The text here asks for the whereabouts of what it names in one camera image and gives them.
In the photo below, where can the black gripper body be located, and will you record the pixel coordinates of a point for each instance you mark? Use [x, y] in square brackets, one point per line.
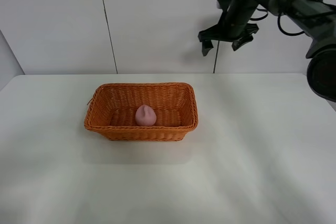
[236, 14]

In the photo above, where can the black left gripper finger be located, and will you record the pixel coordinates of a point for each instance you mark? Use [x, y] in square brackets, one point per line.
[207, 46]

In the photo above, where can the pink peach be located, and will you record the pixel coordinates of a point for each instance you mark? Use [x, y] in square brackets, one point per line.
[145, 116]

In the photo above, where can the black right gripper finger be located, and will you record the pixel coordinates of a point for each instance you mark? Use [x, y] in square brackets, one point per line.
[236, 44]

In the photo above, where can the orange wicker basket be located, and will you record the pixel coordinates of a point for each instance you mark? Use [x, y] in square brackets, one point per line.
[112, 110]

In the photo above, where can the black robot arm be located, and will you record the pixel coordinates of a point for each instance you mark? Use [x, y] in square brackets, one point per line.
[315, 18]

